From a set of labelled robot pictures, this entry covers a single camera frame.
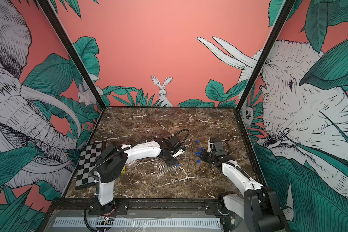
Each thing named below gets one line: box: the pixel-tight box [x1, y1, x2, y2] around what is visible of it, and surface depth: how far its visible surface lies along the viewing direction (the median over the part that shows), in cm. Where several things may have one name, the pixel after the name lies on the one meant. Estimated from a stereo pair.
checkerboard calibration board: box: [74, 143, 102, 190], surface depth 88 cm
